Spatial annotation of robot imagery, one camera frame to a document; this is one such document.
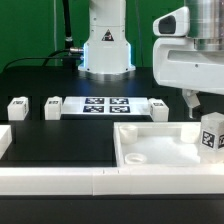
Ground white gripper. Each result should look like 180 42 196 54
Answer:
153 6 224 118

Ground white square tabletop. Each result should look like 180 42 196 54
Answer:
114 122 224 167

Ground white front fence bar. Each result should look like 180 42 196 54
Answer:
0 165 224 196

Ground white fence bar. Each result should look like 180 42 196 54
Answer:
0 125 12 159
0 165 224 196

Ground white left fence bar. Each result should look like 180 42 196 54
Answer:
0 125 12 159

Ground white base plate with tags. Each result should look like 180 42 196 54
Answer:
62 97 149 116

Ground black cable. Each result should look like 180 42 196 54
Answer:
2 48 84 72

